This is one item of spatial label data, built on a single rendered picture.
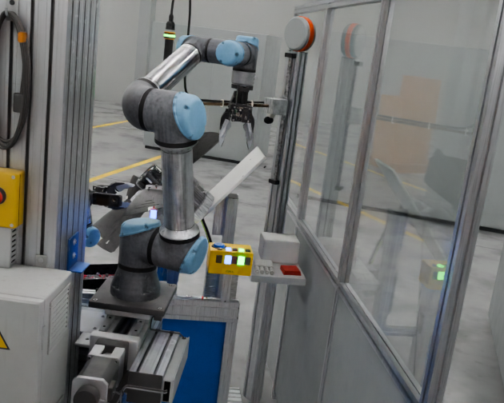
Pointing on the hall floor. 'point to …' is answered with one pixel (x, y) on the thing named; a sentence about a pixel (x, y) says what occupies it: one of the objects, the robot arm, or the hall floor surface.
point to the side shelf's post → (262, 342)
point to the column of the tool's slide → (278, 196)
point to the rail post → (226, 362)
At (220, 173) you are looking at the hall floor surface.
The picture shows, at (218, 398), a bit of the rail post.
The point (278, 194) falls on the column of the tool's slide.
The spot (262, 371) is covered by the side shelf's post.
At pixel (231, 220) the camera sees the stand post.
